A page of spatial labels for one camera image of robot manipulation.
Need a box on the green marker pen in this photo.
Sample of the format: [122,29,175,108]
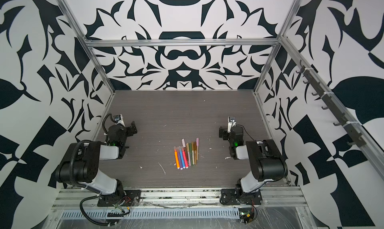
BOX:
[191,141,195,166]

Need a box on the light pink marker pen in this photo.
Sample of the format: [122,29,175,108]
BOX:
[182,139,191,168]

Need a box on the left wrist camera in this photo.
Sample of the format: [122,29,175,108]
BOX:
[113,114,125,126]

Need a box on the purple marker pen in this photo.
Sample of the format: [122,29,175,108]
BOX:
[176,147,184,170]

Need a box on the gold ochre marker pen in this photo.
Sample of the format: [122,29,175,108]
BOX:
[193,141,197,165]

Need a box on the lilac pink marker pen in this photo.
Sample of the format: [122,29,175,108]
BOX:
[196,138,200,161]

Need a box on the orange marker pen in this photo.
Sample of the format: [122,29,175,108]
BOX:
[174,146,181,169]

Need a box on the dark red marker pen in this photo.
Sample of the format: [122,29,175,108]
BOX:
[184,147,189,167]

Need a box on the aluminium frame crossbar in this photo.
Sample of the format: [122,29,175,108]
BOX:
[86,38,278,48]

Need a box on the grey hook rack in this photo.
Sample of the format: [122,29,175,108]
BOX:
[296,60,367,147]

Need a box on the circuit board with green light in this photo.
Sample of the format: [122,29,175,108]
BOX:
[239,208,258,224]

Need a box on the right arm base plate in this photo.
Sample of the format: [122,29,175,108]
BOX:
[220,189,263,206]

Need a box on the blue marker pen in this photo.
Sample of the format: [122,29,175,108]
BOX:
[179,146,186,169]

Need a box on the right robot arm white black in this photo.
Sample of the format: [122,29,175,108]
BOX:
[219,125,288,196]

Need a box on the pink red marker pen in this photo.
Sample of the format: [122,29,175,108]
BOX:
[180,147,189,169]

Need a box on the aluminium front rail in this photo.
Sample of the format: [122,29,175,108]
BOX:
[50,185,309,211]

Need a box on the white slotted cable duct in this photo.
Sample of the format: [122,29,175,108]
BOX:
[59,207,241,220]

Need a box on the olive tan marker pen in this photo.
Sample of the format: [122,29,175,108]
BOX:
[186,143,192,167]

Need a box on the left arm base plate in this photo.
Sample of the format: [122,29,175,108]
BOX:
[97,190,142,207]

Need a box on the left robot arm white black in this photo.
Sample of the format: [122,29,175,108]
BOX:
[55,121,138,196]

